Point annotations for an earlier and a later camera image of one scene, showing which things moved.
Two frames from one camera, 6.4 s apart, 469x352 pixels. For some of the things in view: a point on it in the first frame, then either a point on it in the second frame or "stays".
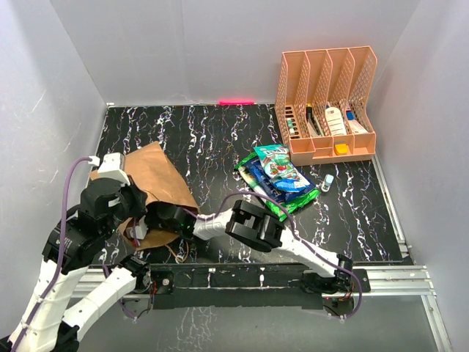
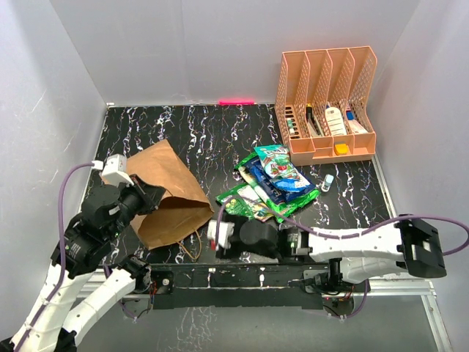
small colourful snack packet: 283,174 stays
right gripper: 149,215 -> 232,251
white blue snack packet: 254,168 -> 278,163
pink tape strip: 236,102 stays
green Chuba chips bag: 281,210 stays
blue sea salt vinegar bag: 263,182 stays
